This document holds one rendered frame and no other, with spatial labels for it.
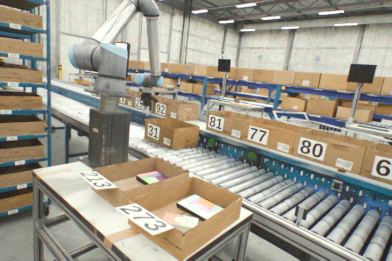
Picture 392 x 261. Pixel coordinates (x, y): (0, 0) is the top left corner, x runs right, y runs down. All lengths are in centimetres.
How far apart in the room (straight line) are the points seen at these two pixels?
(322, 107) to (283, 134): 441
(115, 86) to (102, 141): 32
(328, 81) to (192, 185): 547
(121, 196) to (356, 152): 128
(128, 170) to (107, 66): 58
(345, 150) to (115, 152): 134
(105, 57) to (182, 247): 106
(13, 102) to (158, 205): 152
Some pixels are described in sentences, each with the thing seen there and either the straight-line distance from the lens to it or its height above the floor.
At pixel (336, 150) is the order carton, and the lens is 171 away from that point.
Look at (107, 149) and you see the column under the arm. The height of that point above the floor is 87.
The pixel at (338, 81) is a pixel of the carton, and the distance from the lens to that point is 640.
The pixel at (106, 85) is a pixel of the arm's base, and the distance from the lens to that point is 149.
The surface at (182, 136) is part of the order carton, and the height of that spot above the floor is 85.
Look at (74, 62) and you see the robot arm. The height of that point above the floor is 133.
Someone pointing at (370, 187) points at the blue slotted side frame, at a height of 86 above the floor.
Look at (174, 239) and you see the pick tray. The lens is 88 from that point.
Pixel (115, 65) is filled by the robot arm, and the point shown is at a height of 134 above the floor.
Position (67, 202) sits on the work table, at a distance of 124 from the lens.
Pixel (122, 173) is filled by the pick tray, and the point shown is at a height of 79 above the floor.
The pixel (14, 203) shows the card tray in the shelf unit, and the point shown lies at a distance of 256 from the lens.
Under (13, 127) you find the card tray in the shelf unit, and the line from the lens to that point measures 235.
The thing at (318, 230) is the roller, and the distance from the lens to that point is 127.
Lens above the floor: 133
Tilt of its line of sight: 11 degrees down
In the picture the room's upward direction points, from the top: 6 degrees clockwise
